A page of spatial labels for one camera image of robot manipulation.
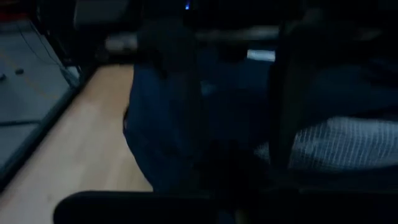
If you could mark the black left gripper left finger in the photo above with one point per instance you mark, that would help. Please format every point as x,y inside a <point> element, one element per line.
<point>214,174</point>

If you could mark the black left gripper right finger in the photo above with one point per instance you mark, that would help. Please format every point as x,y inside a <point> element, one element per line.
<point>245,177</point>

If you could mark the navy blue backpack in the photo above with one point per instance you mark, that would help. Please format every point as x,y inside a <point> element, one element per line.
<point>168,124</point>

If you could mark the clear mesh zipper pouch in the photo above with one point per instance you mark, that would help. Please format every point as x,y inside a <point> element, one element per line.
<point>342,143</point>

